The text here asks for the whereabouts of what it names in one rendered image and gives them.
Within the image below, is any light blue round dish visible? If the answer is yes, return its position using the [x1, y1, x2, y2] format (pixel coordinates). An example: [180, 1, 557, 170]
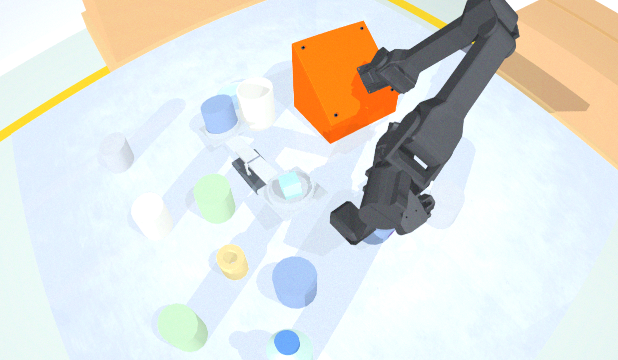
[217, 81, 241, 110]

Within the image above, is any pale yellow hollow cylinder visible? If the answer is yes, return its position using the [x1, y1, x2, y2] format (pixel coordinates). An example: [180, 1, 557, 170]
[216, 244, 249, 281]

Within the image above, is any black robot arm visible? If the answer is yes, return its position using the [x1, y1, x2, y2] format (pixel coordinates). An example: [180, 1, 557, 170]
[357, 0, 520, 236]

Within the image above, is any light blue block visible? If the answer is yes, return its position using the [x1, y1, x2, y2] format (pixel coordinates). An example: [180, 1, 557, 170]
[278, 171, 303, 200]

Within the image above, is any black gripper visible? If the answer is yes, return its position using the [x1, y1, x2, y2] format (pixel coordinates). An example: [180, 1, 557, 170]
[330, 183, 430, 245]

